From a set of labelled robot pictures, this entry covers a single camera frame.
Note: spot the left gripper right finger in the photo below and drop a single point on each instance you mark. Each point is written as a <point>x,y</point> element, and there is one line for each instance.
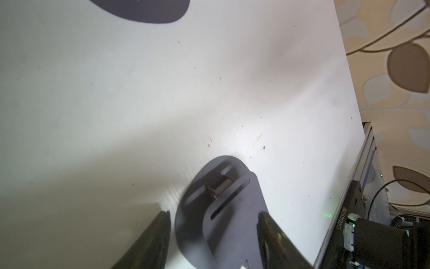
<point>276,250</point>

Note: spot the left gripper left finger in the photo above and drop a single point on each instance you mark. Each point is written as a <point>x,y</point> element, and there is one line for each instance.
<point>150,250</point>

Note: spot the grey phone stand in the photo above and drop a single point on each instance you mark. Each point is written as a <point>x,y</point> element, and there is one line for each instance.
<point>215,223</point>
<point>146,11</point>

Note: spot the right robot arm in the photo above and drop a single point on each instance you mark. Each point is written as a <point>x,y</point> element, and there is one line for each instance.
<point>404,244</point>

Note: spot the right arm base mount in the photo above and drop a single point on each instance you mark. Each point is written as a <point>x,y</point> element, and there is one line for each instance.
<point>334,255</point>

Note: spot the aluminium front rail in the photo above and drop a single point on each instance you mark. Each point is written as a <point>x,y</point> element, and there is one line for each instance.
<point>368,173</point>

